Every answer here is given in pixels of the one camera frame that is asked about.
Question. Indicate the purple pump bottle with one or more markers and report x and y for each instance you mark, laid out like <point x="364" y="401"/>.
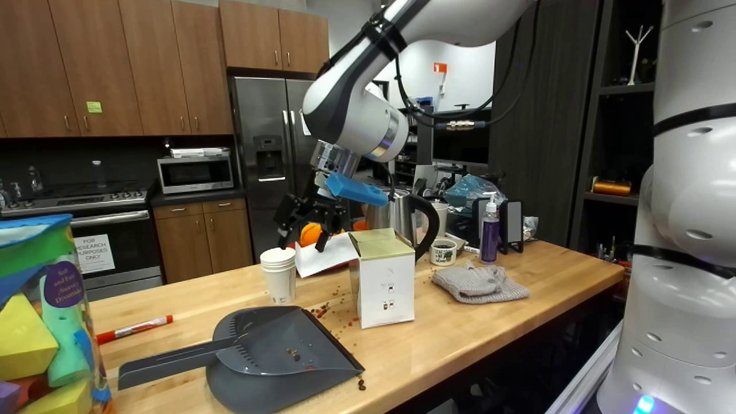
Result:
<point x="489" y="234"/>

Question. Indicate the black steel refrigerator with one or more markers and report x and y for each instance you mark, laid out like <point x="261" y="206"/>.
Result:
<point x="261" y="139"/>

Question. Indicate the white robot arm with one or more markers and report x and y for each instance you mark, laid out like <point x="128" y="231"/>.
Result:
<point x="353" y="115"/>

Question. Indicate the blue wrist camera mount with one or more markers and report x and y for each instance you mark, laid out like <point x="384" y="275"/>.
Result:
<point x="353" y="188"/>

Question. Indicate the red marker pen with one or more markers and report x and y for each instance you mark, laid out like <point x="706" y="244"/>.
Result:
<point x="133" y="329"/>

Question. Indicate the orange flat item on shelf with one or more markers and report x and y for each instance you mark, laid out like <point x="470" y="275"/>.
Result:
<point x="612" y="188"/>

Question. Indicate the white paper sheet on stove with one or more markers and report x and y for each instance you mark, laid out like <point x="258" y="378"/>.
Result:
<point x="92" y="254"/>

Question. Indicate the dark computer monitor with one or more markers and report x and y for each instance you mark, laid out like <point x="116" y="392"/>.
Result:
<point x="466" y="147"/>

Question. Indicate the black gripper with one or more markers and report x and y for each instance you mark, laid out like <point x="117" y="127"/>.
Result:
<point x="318" y="207"/>

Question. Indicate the white branched stand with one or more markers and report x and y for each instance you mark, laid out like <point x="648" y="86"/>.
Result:
<point x="634" y="53"/>

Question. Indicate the white tray on microwave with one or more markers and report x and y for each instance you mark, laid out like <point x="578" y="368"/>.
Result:
<point x="197" y="152"/>

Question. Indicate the teal crumpled bag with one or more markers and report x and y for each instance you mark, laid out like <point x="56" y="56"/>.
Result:
<point x="466" y="190"/>

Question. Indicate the small brown wall cabinet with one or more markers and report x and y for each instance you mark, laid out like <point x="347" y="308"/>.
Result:
<point x="277" y="38"/>

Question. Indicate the grey plastic dustpan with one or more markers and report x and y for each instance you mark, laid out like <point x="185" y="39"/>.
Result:
<point x="267" y="360"/>

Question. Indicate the green and white cardboard box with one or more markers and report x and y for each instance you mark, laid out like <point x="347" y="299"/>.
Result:
<point x="381" y="284"/>

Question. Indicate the green sticky note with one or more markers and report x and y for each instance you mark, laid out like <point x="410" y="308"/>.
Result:
<point x="92" y="106"/>

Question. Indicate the jar of coloured foam blocks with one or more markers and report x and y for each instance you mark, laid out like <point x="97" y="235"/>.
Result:
<point x="37" y="329"/>

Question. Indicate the grey knitted cloth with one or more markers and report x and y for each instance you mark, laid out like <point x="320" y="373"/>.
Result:
<point x="478" y="284"/>

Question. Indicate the black kitchen stove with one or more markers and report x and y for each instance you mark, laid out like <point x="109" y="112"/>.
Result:
<point x="77" y="222"/>

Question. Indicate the steel microwave oven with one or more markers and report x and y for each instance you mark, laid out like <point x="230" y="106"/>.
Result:
<point x="195" y="175"/>

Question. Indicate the white paper cup stack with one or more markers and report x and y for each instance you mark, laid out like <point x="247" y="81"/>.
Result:
<point x="278" y="276"/>

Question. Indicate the orange pumpkin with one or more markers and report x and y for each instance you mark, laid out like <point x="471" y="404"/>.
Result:
<point x="308" y="234"/>

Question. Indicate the wide brown wall cabinet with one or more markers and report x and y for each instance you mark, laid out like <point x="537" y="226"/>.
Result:
<point x="116" y="61"/>

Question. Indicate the black shelf unit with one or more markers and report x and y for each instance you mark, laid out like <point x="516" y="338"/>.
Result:
<point x="612" y="146"/>

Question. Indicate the brown base cabinet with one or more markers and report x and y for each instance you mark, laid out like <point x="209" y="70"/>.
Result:
<point x="203" y="238"/>

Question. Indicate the black upright device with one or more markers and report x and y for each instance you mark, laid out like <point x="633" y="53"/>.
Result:
<point x="514" y="226"/>

